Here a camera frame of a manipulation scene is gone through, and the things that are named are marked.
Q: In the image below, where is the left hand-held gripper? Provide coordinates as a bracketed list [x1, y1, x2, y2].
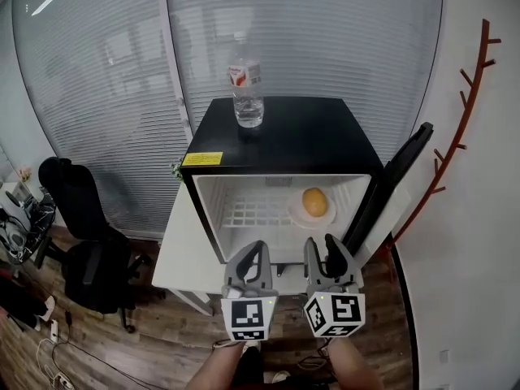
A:
[220, 240, 280, 343]

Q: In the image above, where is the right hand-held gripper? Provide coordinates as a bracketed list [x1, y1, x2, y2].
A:
[303, 233, 366, 339]

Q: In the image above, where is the white round plate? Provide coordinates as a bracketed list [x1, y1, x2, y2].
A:
[286, 188, 338, 230]

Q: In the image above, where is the black mini fridge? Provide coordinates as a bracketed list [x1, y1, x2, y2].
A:
[180, 97, 435, 267]

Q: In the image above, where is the person's right forearm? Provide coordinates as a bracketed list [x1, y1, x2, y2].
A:
[327, 336, 385, 390]

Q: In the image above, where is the person's left forearm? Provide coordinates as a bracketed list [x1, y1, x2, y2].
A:
[184, 341, 249, 390]

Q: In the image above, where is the white rectangular table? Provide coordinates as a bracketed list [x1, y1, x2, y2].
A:
[151, 183, 308, 316]

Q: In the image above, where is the person's black trouser leg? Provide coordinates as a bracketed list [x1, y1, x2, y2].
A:
[233, 345, 267, 390]

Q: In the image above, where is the person's white shoe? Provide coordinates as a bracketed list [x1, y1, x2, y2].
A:
[263, 370, 292, 386]

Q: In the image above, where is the black office chair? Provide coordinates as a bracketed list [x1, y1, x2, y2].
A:
[38, 156, 154, 335]

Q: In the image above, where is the clear plastic water bottle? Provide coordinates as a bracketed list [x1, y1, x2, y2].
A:
[226, 30, 266, 129]

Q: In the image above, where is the black round marbled table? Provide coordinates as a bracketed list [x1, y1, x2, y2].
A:
[0, 198, 59, 268]

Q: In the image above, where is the red-brown wooden coat rack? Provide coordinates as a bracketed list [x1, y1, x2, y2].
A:
[392, 18, 503, 245]

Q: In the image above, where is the black clothing pile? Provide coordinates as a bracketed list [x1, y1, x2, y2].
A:
[0, 273, 50, 329]

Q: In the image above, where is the white grey headset device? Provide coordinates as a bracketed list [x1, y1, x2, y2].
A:
[0, 215, 29, 262]

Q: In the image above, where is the thin left gripper cable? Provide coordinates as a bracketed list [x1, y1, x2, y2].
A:
[212, 338, 245, 352]

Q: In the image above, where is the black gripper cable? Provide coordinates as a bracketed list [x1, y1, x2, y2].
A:
[297, 338, 331, 371]

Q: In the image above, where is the long black floor cable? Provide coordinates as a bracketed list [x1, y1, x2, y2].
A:
[54, 310, 163, 390]

